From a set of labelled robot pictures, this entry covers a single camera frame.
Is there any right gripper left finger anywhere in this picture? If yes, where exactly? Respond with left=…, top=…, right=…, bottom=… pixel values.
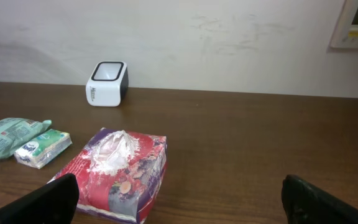
left=0, top=174, right=79, bottom=224

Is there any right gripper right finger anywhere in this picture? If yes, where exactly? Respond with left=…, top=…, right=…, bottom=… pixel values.
left=281, top=175, right=358, bottom=224

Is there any green white tissue pocket pack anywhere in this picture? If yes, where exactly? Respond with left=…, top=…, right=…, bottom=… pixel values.
left=14, top=129, right=72, bottom=169

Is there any red floral tissue pack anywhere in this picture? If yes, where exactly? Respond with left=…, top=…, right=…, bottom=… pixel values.
left=53, top=128, right=167, bottom=223

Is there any mint green wipes packet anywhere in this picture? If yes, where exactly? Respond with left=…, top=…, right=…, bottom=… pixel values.
left=0, top=118, right=52, bottom=159

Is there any white barcode scanner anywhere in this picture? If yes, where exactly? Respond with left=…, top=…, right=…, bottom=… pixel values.
left=85, top=61, right=129, bottom=107

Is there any white wall control panel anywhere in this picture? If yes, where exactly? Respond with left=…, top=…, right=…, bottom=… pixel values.
left=329, top=0, right=358, bottom=49

